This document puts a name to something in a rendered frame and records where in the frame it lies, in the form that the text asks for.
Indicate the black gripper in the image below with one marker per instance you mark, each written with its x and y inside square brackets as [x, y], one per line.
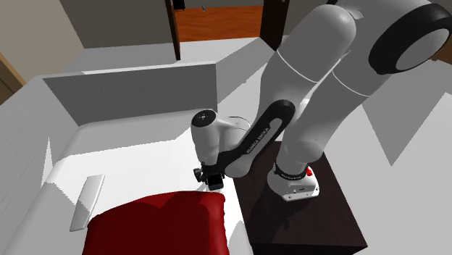
[214, 178]

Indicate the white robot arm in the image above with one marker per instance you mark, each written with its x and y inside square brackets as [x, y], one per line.
[310, 70]

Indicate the red pillow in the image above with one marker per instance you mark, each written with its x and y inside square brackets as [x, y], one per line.
[159, 226]

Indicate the white sofa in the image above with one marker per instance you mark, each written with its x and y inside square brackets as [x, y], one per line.
[141, 159]

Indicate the dark brown robot stand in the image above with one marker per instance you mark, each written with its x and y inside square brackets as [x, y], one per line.
[300, 226]

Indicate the light grey flat rectangular device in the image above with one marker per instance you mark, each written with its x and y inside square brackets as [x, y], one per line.
[86, 203]

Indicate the dark brown door frame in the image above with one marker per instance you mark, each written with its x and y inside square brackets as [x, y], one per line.
[173, 28]

